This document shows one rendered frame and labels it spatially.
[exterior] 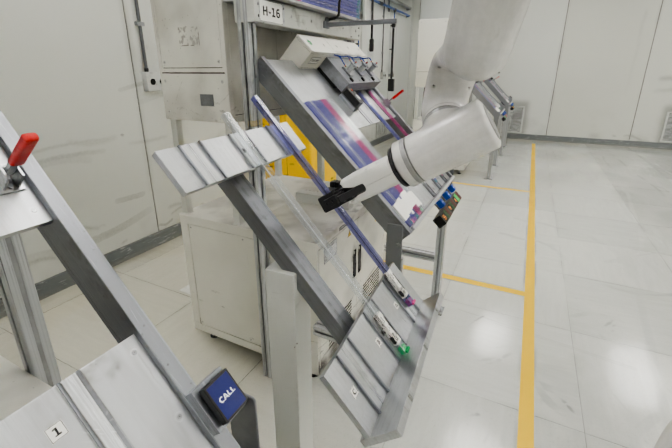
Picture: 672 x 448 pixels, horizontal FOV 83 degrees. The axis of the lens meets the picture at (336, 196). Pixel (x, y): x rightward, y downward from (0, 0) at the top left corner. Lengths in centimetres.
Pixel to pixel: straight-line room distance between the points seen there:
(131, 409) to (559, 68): 750
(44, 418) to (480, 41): 63
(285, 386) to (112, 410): 38
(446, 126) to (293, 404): 60
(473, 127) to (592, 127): 719
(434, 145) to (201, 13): 101
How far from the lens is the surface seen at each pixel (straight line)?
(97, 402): 54
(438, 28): 470
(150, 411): 55
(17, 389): 97
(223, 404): 54
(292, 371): 80
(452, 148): 61
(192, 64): 147
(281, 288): 70
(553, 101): 768
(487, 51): 53
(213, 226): 157
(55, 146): 252
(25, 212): 61
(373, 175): 64
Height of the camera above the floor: 117
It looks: 18 degrees down
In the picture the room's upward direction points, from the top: straight up
